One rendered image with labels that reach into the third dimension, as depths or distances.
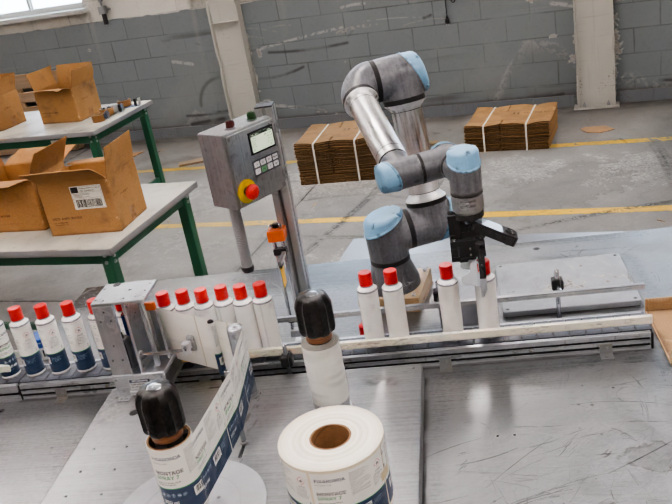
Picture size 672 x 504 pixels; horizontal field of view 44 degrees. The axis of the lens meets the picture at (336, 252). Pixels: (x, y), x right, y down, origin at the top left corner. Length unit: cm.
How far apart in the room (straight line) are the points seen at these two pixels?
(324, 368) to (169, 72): 671
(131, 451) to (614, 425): 106
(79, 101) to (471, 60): 328
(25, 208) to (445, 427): 256
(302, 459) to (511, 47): 601
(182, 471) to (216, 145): 78
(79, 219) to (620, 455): 260
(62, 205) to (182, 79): 467
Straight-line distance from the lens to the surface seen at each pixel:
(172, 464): 160
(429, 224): 232
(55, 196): 374
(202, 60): 813
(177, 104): 838
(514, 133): 629
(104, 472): 192
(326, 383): 181
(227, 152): 196
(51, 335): 232
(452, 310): 204
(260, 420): 192
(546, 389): 198
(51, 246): 371
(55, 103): 626
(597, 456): 178
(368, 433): 156
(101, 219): 367
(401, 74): 226
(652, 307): 228
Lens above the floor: 194
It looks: 23 degrees down
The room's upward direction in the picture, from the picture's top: 10 degrees counter-clockwise
